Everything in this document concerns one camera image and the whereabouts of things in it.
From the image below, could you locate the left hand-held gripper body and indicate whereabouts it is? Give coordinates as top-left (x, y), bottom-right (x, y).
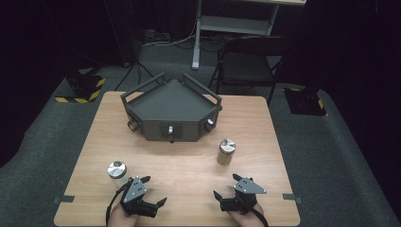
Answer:
top-left (119, 177), bottom-right (158, 218)

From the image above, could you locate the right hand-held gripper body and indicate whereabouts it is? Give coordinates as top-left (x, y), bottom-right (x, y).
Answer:
top-left (220, 177), bottom-right (268, 212)

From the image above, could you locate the glass jar with white contents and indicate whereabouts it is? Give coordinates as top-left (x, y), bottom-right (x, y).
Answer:
top-left (106, 160), bottom-right (131, 190)

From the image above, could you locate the glass jar with brown contents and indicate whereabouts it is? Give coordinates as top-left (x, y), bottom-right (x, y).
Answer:
top-left (216, 138), bottom-right (237, 166)

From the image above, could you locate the grey metal rack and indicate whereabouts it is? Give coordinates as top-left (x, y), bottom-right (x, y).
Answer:
top-left (119, 72), bottom-right (223, 144)

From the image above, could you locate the person's left hand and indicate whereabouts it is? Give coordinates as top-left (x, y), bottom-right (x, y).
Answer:
top-left (108, 203), bottom-right (140, 227)

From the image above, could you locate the person's right hand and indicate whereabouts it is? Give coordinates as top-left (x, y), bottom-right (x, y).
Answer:
top-left (228, 202), bottom-right (266, 227)

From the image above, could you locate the grey tape piece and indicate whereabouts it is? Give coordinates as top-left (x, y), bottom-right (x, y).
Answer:
top-left (52, 195), bottom-right (76, 204)
top-left (282, 192), bottom-right (305, 204)

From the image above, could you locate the black stand base striped tape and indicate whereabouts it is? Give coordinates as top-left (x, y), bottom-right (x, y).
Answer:
top-left (54, 73), bottom-right (107, 105)
top-left (283, 86), bottom-right (328, 117)

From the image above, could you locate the black folding chair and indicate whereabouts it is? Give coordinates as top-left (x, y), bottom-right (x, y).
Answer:
top-left (207, 35), bottom-right (289, 107)

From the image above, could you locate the white desk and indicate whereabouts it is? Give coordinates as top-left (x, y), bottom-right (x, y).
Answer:
top-left (191, 0), bottom-right (307, 71)

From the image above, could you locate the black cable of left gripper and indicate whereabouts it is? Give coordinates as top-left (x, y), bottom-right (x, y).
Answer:
top-left (105, 183), bottom-right (130, 226)

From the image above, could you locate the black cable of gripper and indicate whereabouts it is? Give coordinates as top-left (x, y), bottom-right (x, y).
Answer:
top-left (105, 183), bottom-right (130, 226)
top-left (251, 206), bottom-right (270, 227)

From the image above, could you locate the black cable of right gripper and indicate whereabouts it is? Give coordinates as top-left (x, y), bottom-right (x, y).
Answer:
top-left (251, 206), bottom-right (270, 227)

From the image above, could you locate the black floor cable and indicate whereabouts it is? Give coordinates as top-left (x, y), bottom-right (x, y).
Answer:
top-left (113, 46), bottom-right (156, 93)

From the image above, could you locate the white floor cable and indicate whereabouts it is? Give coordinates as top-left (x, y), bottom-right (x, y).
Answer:
top-left (141, 29), bottom-right (198, 47)

